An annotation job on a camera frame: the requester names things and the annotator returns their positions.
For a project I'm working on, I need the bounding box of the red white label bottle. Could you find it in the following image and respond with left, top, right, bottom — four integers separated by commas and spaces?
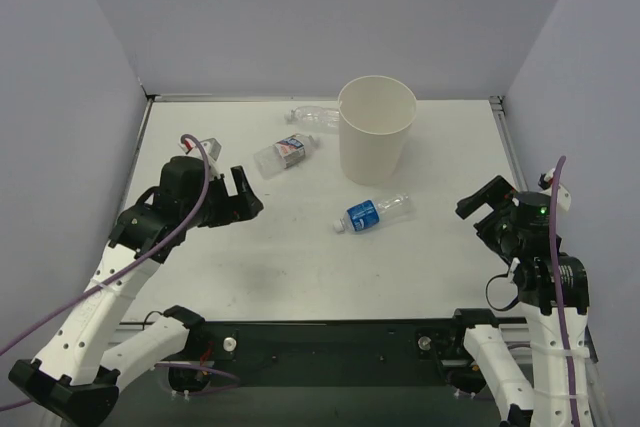
254, 133, 321, 179

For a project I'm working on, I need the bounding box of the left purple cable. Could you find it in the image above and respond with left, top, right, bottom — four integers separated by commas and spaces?
0, 133, 241, 408

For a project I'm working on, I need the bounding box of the white paper bin cup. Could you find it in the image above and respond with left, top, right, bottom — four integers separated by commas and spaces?
338, 75, 417, 186

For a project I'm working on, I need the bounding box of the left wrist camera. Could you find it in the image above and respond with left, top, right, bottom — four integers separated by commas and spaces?
180, 134, 221, 178

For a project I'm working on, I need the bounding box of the clear unlabelled plastic bottle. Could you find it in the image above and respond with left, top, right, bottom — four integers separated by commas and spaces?
284, 105, 340, 134

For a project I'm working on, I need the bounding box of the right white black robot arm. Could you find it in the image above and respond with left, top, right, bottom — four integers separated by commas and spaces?
456, 173, 594, 426

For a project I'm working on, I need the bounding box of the blue label plastic bottle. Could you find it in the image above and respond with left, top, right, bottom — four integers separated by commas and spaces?
333, 193, 414, 234

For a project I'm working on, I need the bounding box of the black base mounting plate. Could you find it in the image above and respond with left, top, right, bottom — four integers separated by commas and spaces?
172, 318, 486, 392

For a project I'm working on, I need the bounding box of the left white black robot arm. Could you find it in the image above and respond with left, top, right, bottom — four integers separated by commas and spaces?
8, 156, 264, 426

